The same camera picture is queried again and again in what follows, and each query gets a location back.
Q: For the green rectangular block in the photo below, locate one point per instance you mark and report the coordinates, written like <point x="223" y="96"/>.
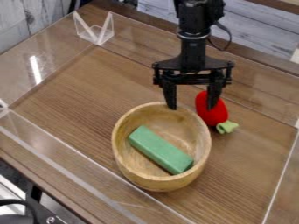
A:
<point x="161" y="151"/>

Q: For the black table leg bracket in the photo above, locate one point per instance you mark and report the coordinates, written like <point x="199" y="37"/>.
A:
<point x="51" y="211"/>

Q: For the red plush strawberry toy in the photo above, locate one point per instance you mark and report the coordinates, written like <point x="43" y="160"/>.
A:
<point x="215" y="117"/>

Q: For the light wooden bowl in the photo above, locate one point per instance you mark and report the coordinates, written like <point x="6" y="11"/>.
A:
<point x="183" y="129"/>

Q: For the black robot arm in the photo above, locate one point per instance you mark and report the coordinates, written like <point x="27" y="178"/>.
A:
<point x="198" y="16"/>

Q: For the clear acrylic corner bracket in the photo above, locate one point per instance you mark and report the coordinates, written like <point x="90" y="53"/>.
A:
<point x="95" y="34"/>

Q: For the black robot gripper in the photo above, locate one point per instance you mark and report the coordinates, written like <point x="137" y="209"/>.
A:
<point x="193" y="68"/>

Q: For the clear acrylic enclosure wall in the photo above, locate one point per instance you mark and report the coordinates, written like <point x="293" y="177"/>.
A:
<point x="67" y="89"/>

